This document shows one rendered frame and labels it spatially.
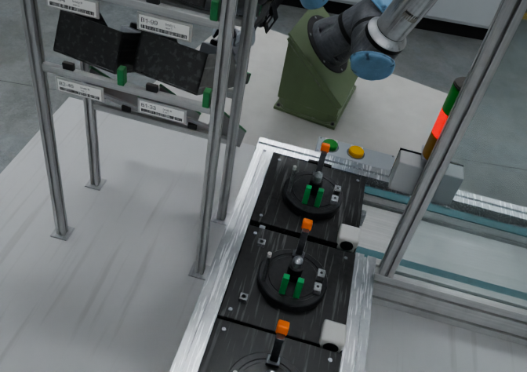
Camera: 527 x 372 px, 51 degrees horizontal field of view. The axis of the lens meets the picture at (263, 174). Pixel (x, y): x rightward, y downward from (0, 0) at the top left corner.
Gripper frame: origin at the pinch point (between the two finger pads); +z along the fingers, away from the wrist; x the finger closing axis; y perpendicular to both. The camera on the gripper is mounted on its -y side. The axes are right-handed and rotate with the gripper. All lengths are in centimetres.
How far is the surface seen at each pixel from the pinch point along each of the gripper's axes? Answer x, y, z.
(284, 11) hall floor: 123, 218, -179
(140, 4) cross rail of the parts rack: -4.6, -28.8, 19.3
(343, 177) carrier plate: -27.8, 36.2, 2.8
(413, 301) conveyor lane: -55, 36, 23
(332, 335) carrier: -46, 17, 41
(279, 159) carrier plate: -12.3, 32.7, 7.1
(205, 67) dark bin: -10.4, -14.0, 16.7
